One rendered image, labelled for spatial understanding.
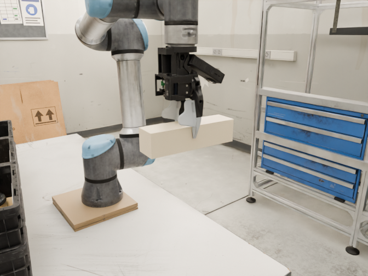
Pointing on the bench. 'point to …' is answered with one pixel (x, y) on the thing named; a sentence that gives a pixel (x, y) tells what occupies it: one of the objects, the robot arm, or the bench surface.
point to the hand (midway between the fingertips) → (188, 129)
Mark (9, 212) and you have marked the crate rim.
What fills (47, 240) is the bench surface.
